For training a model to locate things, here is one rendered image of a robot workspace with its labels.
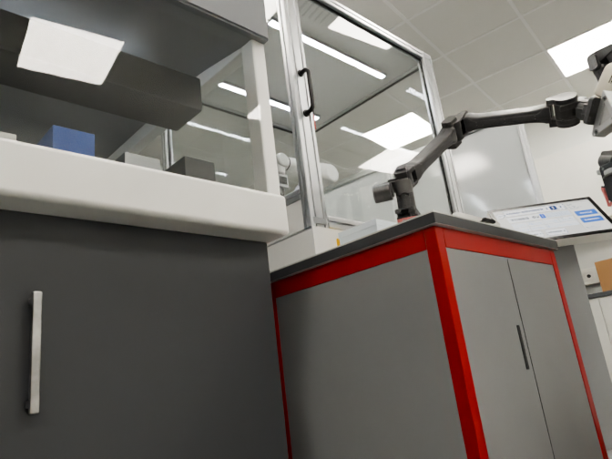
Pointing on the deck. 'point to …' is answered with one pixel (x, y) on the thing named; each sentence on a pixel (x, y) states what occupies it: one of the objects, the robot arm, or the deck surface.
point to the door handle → (309, 90)
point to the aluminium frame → (310, 174)
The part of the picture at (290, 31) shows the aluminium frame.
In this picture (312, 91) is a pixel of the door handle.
